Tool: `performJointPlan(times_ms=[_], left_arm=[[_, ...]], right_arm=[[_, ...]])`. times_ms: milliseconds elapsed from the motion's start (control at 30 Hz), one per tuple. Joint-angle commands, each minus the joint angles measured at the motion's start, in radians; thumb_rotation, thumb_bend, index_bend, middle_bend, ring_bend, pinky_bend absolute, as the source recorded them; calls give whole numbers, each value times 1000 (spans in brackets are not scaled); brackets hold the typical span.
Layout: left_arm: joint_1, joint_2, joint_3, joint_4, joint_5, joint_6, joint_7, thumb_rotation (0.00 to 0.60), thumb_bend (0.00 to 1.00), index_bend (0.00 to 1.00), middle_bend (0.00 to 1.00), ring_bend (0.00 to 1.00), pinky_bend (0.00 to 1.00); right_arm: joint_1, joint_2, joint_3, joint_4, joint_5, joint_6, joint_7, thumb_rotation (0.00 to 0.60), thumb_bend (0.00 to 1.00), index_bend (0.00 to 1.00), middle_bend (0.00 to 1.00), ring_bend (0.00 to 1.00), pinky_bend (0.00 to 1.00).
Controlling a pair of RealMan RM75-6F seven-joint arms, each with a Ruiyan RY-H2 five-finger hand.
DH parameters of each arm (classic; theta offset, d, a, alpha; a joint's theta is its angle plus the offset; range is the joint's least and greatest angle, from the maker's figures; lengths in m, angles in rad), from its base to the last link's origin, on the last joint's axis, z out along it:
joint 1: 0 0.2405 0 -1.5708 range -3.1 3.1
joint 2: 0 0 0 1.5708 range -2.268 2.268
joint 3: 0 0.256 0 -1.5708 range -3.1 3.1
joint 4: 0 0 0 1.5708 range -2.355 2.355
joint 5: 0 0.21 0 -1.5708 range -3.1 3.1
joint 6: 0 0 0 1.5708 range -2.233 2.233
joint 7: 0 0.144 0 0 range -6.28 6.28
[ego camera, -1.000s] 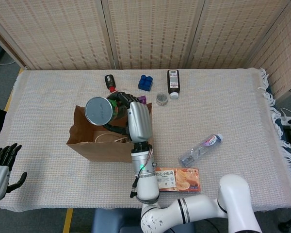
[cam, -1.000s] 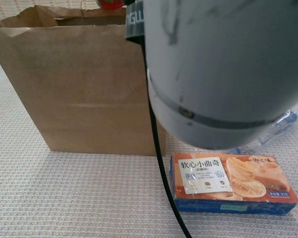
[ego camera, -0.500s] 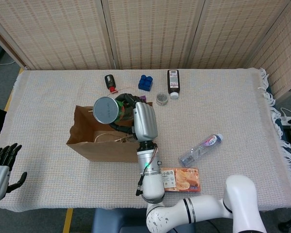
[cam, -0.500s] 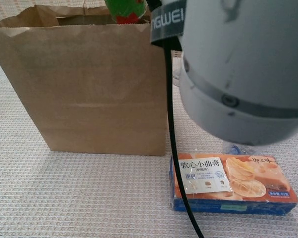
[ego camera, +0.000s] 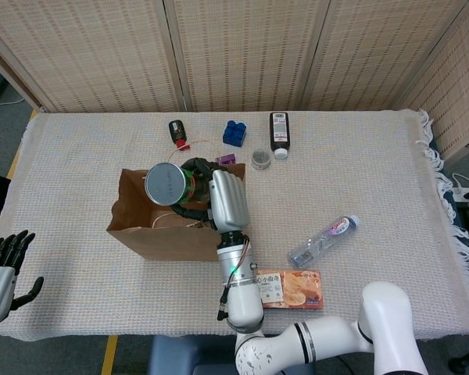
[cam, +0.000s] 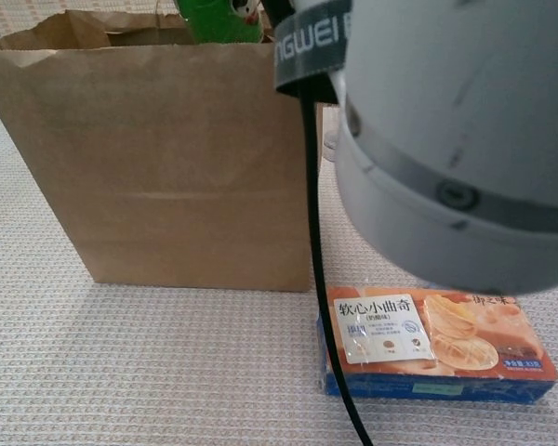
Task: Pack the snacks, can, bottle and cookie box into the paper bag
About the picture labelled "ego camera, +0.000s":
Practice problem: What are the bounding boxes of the brown paper bag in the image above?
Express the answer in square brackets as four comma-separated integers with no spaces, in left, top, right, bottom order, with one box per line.
[106,137,246,262]

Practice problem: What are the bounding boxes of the blue toy block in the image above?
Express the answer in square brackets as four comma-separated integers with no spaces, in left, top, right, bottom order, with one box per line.
[222,120,247,148]

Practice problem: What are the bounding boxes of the green chips can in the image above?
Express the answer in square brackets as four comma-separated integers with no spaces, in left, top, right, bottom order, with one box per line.
[143,162,200,206]

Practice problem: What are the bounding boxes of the white woven tablecloth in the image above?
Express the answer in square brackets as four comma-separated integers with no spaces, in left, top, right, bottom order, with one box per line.
[0,108,469,344]

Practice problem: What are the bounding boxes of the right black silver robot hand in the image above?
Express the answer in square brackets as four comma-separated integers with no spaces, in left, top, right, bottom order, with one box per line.
[170,157,251,234]

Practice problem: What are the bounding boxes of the white power strip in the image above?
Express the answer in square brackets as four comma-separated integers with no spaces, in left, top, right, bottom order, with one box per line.
[451,173,469,202]

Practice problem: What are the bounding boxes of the clear plastic water bottle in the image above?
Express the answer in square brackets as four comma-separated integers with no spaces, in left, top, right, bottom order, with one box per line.
[288,214,360,269]

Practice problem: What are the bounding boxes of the orange cookie box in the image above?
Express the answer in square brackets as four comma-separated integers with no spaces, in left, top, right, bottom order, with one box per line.
[256,268,324,310]

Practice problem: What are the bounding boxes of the small black bottle red cap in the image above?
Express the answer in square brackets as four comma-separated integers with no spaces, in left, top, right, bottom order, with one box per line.
[168,120,192,152]

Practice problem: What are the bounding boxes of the dark brown bottle white cap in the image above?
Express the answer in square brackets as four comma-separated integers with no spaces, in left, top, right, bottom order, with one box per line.
[269,112,291,160]

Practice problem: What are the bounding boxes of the woven folding screen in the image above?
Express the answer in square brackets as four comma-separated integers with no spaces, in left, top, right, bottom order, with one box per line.
[0,0,469,161]

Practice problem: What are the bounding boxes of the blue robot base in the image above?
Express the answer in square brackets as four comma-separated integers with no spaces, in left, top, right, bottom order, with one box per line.
[148,334,313,375]

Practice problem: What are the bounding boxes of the small round clip jar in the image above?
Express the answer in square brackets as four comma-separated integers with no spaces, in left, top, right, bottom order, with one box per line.
[251,148,273,171]

